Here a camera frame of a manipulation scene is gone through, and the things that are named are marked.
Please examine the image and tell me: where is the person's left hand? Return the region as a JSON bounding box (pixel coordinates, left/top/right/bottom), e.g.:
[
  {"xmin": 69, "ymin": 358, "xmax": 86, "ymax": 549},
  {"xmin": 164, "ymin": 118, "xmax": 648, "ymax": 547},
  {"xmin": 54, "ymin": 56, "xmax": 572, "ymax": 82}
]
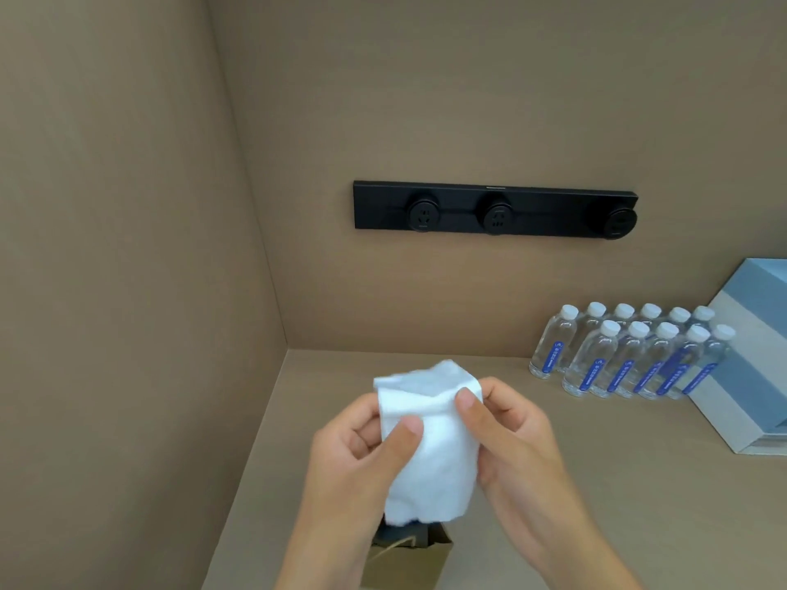
[{"xmin": 301, "ymin": 393, "xmax": 425, "ymax": 549}]

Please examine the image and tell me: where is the person's right hand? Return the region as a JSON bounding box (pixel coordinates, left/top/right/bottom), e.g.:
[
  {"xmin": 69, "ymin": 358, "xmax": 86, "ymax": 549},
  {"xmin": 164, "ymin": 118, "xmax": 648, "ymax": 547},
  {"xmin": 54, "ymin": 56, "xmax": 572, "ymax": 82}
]
[{"xmin": 455, "ymin": 377, "xmax": 592, "ymax": 567}]

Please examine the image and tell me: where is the white cloth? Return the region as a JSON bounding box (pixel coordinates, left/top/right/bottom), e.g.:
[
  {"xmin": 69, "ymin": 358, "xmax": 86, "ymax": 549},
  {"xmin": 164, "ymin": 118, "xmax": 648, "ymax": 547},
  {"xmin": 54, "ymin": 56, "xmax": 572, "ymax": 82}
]
[{"xmin": 373, "ymin": 360, "xmax": 484, "ymax": 528}]

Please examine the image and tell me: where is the person's left forearm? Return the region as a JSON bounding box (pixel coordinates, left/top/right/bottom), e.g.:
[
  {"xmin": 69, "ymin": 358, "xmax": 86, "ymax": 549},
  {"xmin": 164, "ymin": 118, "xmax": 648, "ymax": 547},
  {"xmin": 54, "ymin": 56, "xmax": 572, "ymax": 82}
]
[{"xmin": 272, "ymin": 523, "xmax": 383, "ymax": 590}]

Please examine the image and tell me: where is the person's right forearm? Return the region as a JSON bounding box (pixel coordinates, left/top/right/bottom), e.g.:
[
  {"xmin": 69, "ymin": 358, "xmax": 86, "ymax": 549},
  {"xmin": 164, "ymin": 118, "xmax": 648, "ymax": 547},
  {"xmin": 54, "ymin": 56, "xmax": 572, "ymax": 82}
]
[{"xmin": 530, "ymin": 506, "xmax": 646, "ymax": 590}]

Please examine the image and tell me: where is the brown paper bag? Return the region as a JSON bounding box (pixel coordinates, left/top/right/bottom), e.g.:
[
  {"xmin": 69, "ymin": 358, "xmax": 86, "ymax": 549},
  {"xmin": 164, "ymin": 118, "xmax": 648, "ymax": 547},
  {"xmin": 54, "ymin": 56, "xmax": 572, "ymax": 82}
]
[{"xmin": 368, "ymin": 515, "xmax": 455, "ymax": 590}]

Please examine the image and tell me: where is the group of clear water bottles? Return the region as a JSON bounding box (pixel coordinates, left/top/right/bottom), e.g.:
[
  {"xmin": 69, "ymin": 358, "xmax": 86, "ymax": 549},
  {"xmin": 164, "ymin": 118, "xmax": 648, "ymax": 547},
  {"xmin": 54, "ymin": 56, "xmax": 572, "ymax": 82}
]
[{"xmin": 529, "ymin": 302, "xmax": 737, "ymax": 402}]

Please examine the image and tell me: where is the black round socket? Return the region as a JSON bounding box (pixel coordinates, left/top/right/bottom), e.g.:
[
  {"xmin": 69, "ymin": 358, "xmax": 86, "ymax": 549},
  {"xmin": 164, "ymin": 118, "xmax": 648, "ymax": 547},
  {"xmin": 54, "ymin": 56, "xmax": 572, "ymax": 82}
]
[
  {"xmin": 481, "ymin": 199, "xmax": 515, "ymax": 236},
  {"xmin": 405, "ymin": 196, "xmax": 441, "ymax": 233},
  {"xmin": 598, "ymin": 202, "xmax": 638, "ymax": 241}
]

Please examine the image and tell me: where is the blue and white striped box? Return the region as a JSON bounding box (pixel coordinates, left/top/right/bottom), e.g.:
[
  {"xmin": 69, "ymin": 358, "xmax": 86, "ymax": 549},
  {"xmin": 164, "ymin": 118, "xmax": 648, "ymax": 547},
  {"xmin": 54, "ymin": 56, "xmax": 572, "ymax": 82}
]
[{"xmin": 687, "ymin": 258, "xmax": 787, "ymax": 456}]

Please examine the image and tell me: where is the black wall power track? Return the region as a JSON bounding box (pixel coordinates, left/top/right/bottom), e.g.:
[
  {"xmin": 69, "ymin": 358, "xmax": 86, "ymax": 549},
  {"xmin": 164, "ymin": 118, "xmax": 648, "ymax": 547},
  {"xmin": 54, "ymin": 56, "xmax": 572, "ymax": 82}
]
[{"xmin": 353, "ymin": 181, "xmax": 639, "ymax": 241}]

